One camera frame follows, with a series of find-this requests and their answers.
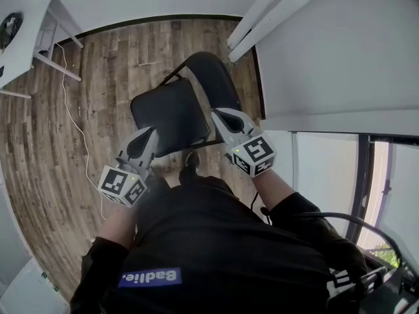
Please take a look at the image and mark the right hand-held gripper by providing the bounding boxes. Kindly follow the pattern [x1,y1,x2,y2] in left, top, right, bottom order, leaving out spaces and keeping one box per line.
[210,107,277,179]

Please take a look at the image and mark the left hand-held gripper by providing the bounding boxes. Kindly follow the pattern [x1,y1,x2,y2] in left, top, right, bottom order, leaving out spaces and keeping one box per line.
[97,125,160,208]

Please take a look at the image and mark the black folding chair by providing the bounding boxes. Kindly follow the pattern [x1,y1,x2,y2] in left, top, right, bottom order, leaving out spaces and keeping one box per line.
[130,51,245,158]

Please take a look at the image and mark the person's left forearm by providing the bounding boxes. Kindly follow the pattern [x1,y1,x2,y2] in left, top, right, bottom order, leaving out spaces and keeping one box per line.
[98,198,140,251]

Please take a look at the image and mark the person's right forearm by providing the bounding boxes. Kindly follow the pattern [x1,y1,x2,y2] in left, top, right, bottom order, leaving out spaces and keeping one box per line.
[251,167,297,217]

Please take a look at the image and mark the person's black shoe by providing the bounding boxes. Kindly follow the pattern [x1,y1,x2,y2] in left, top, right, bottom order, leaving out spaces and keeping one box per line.
[179,150,202,177]

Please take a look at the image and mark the person's black clothed torso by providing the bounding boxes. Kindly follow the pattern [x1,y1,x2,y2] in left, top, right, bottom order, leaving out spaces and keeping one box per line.
[69,171,368,314]

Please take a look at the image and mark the white board panel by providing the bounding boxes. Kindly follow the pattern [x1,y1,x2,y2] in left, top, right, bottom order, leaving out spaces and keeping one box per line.
[254,0,419,134]

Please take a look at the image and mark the white pole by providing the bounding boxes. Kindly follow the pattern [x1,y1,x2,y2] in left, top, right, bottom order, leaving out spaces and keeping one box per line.
[227,0,295,50]
[228,0,343,63]

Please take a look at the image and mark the white table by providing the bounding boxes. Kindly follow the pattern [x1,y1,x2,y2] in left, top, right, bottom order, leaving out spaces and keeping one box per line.
[0,0,84,99]

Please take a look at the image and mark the black chest-mounted device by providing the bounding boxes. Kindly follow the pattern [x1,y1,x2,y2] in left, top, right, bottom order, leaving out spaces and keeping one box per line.
[325,262,419,314]

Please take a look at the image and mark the dark round object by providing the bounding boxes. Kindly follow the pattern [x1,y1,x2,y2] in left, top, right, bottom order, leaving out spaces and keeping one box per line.
[0,11,24,51]

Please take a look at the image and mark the thin black cable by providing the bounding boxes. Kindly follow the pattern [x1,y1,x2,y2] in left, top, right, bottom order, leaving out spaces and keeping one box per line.
[249,190,273,226]

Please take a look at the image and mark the white floor cable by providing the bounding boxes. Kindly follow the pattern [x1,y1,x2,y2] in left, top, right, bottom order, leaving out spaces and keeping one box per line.
[54,42,107,220]

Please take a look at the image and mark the black window frame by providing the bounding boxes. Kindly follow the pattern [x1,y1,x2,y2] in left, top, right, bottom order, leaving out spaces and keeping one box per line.
[345,131,419,242]

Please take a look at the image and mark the thick black cable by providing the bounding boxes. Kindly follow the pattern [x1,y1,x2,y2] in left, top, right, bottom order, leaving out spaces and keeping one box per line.
[294,211,404,270]

